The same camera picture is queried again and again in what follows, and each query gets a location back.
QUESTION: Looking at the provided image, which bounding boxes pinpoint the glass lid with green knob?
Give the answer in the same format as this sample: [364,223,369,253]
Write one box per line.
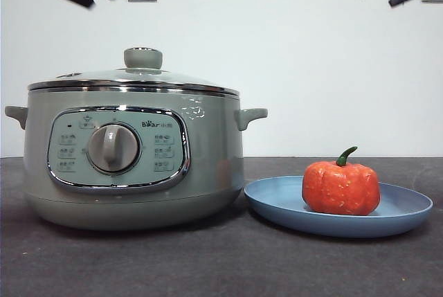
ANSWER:
[27,46,240,99]

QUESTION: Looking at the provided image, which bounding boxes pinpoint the blue plate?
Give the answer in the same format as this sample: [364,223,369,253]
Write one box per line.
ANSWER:
[244,174,434,239]

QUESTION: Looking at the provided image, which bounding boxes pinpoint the green electric steamer pot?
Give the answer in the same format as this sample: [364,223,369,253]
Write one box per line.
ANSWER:
[4,85,269,231]

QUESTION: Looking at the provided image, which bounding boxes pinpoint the orange pumpkin with green stem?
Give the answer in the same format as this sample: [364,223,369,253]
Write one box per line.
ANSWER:
[301,146,381,215]

